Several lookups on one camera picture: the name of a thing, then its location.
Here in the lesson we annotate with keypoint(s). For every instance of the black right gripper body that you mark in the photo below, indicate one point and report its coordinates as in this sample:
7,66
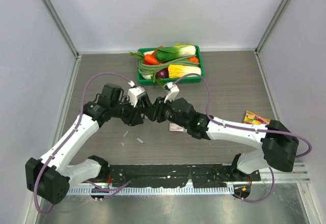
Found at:
164,111

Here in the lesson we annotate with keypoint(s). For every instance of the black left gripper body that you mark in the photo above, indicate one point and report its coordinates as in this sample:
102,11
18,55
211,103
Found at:
128,113

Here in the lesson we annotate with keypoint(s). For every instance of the red white staple box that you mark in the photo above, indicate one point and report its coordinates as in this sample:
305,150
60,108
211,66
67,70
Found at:
176,128

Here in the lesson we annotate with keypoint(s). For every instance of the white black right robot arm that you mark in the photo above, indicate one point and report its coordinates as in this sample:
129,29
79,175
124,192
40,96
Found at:
273,144

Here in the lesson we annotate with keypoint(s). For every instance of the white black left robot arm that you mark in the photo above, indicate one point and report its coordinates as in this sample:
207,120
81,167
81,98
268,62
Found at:
51,176

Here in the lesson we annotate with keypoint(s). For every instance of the purple red onion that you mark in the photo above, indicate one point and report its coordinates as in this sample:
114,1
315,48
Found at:
162,74

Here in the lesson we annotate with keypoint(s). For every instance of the yellow white napa cabbage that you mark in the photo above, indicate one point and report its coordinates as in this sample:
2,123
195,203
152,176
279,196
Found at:
178,71

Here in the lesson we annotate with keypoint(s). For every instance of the green long beans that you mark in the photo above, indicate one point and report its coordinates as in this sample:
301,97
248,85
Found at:
149,71

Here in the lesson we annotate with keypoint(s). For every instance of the small orange carrot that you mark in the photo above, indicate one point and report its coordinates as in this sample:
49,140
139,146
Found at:
193,59

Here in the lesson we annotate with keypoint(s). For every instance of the white green bok choy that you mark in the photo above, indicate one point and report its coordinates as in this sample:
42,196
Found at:
165,54

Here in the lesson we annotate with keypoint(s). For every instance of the colourful candy packet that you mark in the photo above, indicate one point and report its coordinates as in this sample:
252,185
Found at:
254,119

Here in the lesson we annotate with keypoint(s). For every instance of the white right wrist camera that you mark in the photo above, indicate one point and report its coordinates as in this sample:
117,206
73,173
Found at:
172,91

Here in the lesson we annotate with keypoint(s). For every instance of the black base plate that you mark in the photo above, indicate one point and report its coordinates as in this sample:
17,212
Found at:
173,175

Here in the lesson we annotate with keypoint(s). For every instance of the slotted cable duct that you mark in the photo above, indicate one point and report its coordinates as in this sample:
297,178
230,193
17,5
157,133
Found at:
87,189

